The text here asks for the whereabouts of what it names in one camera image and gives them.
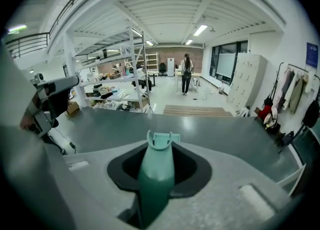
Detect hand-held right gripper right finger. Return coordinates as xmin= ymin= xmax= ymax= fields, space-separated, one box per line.
xmin=149 ymin=141 xmax=293 ymax=230

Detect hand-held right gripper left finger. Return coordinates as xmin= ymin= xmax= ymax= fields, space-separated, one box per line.
xmin=44 ymin=141 xmax=151 ymax=230

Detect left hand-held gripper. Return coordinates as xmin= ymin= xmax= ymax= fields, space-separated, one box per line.
xmin=20 ymin=75 xmax=80 ymax=139

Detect large white metal shelf rack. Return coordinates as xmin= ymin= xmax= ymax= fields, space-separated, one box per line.
xmin=63 ymin=20 xmax=152 ymax=114

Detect cardboard box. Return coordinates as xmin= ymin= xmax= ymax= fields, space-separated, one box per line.
xmin=65 ymin=100 xmax=80 ymax=117

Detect black metal railing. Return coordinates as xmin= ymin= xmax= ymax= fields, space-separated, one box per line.
xmin=4 ymin=0 xmax=272 ymax=59

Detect white metal bar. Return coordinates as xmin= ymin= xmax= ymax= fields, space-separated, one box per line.
xmin=276 ymin=163 xmax=307 ymax=187

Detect wooden slat pallet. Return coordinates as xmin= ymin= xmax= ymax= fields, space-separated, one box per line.
xmin=163 ymin=104 xmax=233 ymax=118

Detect red bag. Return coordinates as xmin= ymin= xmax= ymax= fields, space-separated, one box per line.
xmin=258 ymin=104 xmax=273 ymax=122

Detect small white shelf rack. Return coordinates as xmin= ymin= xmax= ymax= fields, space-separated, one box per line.
xmin=124 ymin=52 xmax=160 ymax=76

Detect white locker cabinet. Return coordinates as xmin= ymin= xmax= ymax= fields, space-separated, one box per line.
xmin=226 ymin=52 xmax=268 ymax=111

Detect white refrigerator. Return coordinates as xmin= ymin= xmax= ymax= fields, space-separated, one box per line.
xmin=166 ymin=57 xmax=175 ymax=77

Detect black hanging bag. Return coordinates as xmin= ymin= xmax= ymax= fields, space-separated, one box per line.
xmin=301 ymin=100 xmax=320 ymax=129

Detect pink coat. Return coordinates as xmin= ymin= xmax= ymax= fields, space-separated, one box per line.
xmin=272 ymin=68 xmax=295 ymax=111

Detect white coat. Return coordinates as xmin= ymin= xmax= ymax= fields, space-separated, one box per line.
xmin=282 ymin=72 xmax=302 ymax=111

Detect black coat rack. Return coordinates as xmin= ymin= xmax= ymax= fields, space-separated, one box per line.
xmin=264 ymin=61 xmax=320 ymax=130

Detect white table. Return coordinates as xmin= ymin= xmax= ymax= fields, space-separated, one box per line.
xmin=174 ymin=68 xmax=202 ymax=92

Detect olive coat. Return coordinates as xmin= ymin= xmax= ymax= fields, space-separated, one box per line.
xmin=289 ymin=75 xmax=311 ymax=114

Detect white projection screen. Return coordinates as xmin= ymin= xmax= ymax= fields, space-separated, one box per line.
xmin=215 ymin=52 xmax=236 ymax=79

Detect black framed window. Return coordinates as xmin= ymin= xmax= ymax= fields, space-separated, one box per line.
xmin=209 ymin=40 xmax=249 ymax=85

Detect black cable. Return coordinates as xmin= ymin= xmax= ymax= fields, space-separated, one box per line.
xmin=52 ymin=126 xmax=77 ymax=155

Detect white floor cable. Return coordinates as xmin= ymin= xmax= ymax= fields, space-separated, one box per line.
xmin=192 ymin=90 xmax=216 ymax=101

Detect blue wall poster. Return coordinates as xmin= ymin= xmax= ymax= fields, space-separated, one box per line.
xmin=305 ymin=41 xmax=319 ymax=69

